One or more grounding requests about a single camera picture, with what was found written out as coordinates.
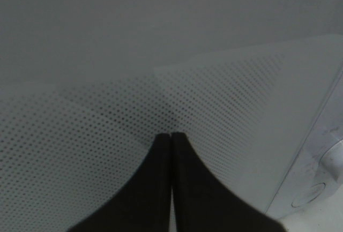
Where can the white lower timer knob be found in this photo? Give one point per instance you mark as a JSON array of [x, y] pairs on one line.
[[332, 162]]

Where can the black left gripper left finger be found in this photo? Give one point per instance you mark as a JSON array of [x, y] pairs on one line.
[[143, 203]]

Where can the white microwave door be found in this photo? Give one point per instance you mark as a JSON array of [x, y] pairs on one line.
[[86, 85]]

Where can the white microwave oven body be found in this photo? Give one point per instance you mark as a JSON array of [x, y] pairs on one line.
[[307, 182]]

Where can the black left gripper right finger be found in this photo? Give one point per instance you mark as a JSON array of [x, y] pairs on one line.
[[202, 202]]

